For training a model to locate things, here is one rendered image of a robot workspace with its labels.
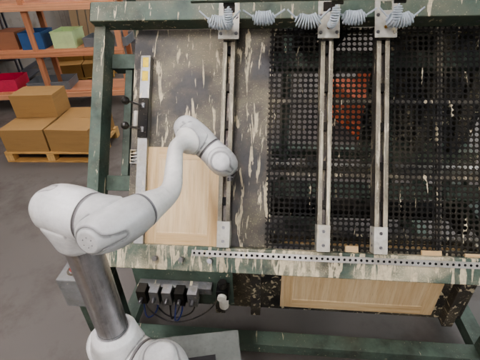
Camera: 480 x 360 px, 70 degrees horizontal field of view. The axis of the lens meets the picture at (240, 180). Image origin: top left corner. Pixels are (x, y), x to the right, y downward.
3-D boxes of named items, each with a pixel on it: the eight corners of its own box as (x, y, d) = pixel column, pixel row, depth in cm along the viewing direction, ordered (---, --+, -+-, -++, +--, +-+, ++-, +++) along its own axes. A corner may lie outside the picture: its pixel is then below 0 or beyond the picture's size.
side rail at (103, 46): (95, 238, 183) (83, 241, 172) (104, 36, 188) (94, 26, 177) (106, 239, 183) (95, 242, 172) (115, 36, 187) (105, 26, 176)
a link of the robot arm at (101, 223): (156, 193, 87) (114, 183, 92) (101, 223, 72) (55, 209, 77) (158, 238, 92) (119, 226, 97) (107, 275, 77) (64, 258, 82)
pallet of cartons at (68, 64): (111, 83, 685) (103, 49, 650) (55, 86, 680) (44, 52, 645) (119, 71, 752) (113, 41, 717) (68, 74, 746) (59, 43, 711)
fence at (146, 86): (136, 242, 175) (133, 243, 171) (143, 58, 179) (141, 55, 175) (146, 242, 175) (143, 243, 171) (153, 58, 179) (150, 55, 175)
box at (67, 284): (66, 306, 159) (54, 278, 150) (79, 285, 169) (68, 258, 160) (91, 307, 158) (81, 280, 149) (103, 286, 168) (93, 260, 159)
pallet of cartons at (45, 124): (122, 128, 504) (111, 79, 465) (110, 161, 423) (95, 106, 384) (30, 136, 491) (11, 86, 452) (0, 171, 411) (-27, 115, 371)
